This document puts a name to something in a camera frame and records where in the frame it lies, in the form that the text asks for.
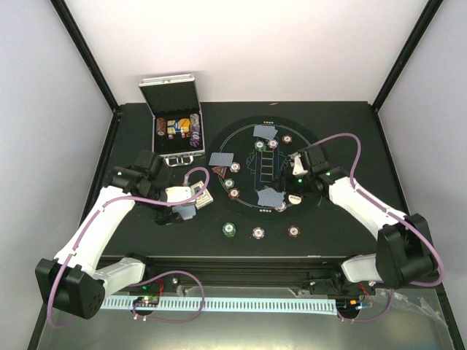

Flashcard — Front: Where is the brown chip row in case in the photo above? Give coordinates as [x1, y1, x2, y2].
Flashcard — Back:
[155, 117, 166, 136]

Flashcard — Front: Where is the white dealer button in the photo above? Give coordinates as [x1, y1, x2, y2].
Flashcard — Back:
[288, 194, 303, 205]

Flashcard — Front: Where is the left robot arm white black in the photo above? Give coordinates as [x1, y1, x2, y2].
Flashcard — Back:
[35, 167, 196, 327]

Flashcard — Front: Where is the dealt blue card bottom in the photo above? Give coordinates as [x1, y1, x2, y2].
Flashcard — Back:
[257, 187, 285, 208]

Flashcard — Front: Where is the dealt blue card top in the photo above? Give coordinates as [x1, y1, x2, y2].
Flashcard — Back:
[253, 125, 271, 139]

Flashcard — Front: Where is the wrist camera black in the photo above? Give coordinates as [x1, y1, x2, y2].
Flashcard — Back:
[133, 150, 170, 182]
[290, 145, 330, 177]

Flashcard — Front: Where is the blue yellow card box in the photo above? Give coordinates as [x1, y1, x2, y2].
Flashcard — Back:
[166, 119, 190, 135]

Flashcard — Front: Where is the white slotted cable duct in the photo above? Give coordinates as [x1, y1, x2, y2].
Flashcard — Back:
[101, 295, 337, 316]

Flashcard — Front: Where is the black frame post left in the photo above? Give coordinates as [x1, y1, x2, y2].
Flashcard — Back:
[50, 0, 119, 112]

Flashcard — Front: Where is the black frame post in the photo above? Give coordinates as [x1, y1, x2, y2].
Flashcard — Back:
[372, 0, 444, 112]
[50, 0, 119, 112]

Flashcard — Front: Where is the white playing card box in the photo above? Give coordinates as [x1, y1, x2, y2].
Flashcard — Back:
[196, 190, 214, 210]

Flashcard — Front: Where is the aluminium poker case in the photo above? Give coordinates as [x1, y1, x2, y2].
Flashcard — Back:
[139, 74, 205, 167]

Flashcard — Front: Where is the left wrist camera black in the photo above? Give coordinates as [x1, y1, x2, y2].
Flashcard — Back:
[133, 150, 170, 182]

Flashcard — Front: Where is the red triangular all-in marker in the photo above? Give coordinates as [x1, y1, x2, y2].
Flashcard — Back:
[212, 166, 229, 179]

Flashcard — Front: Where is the dealt blue card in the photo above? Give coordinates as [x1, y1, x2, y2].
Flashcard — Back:
[253, 125, 271, 139]
[209, 152, 234, 167]
[257, 187, 285, 208]

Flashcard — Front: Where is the controller board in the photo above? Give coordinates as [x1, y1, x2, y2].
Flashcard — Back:
[133, 295, 160, 308]
[336, 299, 373, 311]

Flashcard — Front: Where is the green poker chip stack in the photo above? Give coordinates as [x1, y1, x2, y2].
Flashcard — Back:
[222, 222, 236, 238]

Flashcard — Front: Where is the blue white poker chip stack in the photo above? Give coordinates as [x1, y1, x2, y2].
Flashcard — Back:
[252, 227, 265, 239]

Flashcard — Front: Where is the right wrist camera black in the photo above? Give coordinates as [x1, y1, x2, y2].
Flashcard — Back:
[290, 145, 330, 177]

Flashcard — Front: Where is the black aluminium mounting rail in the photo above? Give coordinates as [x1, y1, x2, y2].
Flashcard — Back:
[105, 254, 442, 292]

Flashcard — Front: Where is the round black poker mat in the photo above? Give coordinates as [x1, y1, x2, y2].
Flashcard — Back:
[209, 116, 329, 222]

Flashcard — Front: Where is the black frame post right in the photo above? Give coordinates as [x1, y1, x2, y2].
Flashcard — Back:
[372, 0, 444, 112]

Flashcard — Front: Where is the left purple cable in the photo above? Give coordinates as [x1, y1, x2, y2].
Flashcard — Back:
[47, 167, 211, 328]

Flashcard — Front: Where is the purple chip row in case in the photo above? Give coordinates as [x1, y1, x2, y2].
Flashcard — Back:
[189, 114, 203, 149]

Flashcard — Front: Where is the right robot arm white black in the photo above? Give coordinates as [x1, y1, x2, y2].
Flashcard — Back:
[276, 168, 441, 294]

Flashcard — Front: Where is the brown poker chip stack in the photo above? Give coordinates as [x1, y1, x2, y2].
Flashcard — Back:
[287, 226, 301, 238]

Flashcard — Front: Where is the blue patterned card deck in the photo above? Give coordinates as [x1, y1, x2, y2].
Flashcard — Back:
[172, 205, 196, 221]

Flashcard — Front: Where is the yellow big blind button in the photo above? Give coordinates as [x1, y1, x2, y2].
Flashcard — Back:
[179, 118, 190, 132]

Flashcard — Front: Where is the left controller board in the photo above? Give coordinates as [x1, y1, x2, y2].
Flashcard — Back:
[133, 295, 160, 308]

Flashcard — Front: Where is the right controller board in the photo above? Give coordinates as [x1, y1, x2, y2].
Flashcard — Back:
[336, 299, 373, 311]

